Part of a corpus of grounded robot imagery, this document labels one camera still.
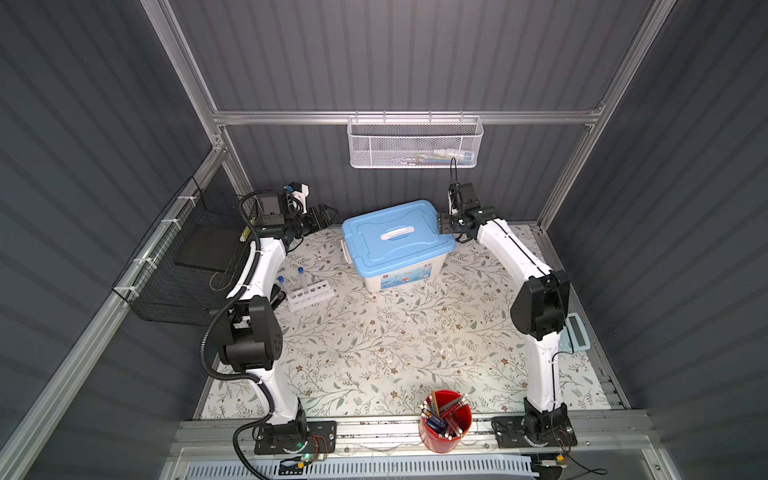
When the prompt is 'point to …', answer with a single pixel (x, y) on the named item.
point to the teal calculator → (574, 335)
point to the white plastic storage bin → (399, 276)
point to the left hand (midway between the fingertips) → (329, 214)
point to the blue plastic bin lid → (390, 239)
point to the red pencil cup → (446, 417)
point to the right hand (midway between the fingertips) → (454, 221)
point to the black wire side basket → (184, 271)
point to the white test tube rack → (310, 296)
